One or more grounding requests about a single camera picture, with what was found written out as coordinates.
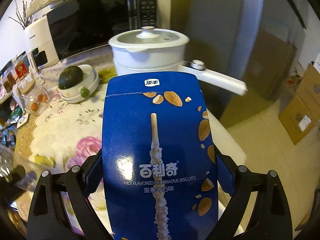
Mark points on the lower cardboard box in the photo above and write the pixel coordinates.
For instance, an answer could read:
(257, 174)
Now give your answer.
(297, 120)

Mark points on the floral tablecloth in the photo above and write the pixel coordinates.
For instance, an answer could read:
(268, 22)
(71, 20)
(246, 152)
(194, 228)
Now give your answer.
(65, 134)

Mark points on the cardboard box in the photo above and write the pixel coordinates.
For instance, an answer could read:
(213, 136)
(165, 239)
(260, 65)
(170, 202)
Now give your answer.
(297, 120)
(308, 92)

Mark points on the dark green squash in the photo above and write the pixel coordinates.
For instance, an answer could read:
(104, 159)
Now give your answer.
(70, 77)

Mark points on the black microwave oven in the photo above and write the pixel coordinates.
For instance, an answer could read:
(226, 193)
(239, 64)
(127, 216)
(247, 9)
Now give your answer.
(81, 25)

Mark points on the orange tangerine left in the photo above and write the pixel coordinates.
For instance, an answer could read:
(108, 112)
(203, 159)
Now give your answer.
(34, 107)

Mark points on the green lime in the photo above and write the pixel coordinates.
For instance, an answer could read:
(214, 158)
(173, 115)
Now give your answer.
(84, 92)

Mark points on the white electric cooking pot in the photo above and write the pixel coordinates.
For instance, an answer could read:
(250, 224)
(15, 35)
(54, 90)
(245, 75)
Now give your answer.
(151, 49)

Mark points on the orange tangerine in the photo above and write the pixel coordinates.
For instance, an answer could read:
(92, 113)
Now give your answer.
(34, 107)
(44, 98)
(39, 98)

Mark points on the glass jar with cork lid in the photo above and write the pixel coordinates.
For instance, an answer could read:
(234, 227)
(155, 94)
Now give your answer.
(29, 91)

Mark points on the upper cardboard box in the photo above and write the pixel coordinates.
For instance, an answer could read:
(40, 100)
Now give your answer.
(308, 92)

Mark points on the orange tangerine right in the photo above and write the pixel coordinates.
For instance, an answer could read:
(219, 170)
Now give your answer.
(44, 98)

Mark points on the stacked white bowls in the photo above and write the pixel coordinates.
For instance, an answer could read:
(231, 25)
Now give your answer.
(90, 81)

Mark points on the grey steel refrigerator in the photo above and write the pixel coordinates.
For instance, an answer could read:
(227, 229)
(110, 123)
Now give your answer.
(256, 41)

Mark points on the orange tangerine middle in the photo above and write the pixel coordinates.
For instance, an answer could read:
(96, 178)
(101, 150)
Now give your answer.
(39, 98)

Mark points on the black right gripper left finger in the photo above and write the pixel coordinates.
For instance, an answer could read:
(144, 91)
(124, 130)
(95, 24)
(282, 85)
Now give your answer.
(60, 208)

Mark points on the white kitchen appliance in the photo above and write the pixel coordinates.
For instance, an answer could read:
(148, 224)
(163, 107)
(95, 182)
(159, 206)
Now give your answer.
(40, 48)

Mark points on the blue biscuit box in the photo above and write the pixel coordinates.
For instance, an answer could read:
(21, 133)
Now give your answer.
(159, 171)

